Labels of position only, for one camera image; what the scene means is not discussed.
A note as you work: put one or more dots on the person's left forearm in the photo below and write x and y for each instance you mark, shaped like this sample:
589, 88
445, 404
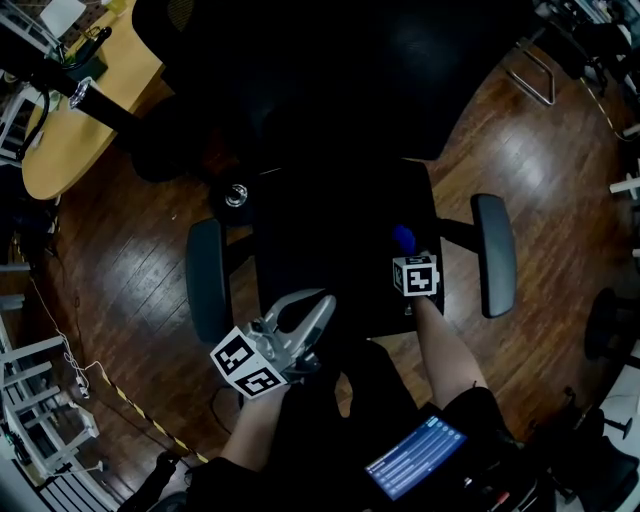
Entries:
255, 430

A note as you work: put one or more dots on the black round stool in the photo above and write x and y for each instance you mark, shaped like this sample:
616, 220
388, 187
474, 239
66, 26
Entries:
610, 325

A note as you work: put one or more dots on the black chrome cantilever chair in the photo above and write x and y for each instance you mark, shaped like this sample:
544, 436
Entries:
536, 92

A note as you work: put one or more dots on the person's black clothing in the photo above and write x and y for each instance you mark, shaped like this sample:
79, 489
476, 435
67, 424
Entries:
310, 450

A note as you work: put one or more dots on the yellow black hazard tape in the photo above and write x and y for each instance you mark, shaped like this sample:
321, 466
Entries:
160, 428

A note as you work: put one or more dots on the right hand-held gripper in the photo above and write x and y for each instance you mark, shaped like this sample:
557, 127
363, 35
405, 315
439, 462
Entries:
419, 280

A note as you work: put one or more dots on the person's right forearm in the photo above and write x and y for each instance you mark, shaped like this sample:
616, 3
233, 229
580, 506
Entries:
445, 350

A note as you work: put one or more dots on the black chair armrest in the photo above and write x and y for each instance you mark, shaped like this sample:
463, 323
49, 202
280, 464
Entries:
495, 255
207, 280

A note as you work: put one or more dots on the black mesh chair backrest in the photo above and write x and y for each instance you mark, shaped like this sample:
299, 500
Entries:
340, 70

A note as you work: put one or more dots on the black coat rack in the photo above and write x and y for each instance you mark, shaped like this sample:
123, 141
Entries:
107, 107

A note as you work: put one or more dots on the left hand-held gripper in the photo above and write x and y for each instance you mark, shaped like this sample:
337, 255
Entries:
247, 365

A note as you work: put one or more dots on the blue fluffy cloth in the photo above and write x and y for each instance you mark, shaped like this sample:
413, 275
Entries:
404, 239

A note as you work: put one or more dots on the round wooden table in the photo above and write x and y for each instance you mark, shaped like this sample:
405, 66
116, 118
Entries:
70, 150

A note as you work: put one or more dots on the white metal rack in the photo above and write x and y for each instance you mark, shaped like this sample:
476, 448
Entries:
35, 350

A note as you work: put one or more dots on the black chair wheel base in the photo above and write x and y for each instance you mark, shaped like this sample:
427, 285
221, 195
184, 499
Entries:
236, 195

